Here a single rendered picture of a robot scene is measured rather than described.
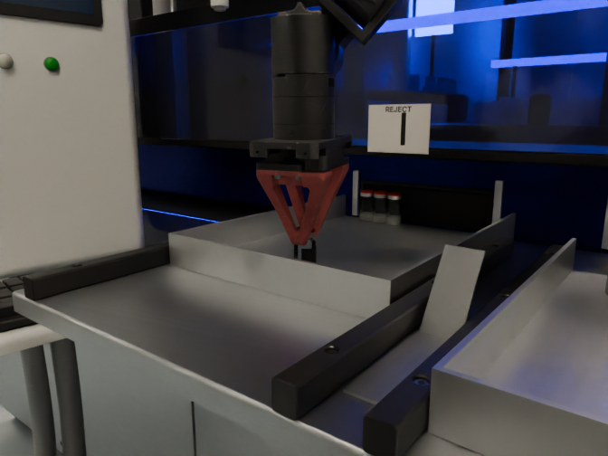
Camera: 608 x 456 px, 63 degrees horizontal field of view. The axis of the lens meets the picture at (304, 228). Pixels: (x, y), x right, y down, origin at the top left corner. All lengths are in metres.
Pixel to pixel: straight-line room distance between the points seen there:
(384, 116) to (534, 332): 0.36
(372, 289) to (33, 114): 0.60
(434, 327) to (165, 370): 0.19
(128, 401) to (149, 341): 0.91
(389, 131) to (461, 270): 0.31
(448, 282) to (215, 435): 0.76
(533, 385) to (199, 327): 0.23
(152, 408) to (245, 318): 0.83
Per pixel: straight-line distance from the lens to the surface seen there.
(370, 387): 0.30
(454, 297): 0.38
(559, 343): 0.39
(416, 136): 0.64
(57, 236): 0.86
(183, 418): 1.13
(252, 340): 0.36
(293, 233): 0.47
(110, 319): 0.42
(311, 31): 0.45
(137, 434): 1.31
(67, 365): 1.04
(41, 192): 0.84
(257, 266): 0.45
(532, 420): 0.25
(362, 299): 0.39
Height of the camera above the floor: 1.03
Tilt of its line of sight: 12 degrees down
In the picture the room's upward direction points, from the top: straight up
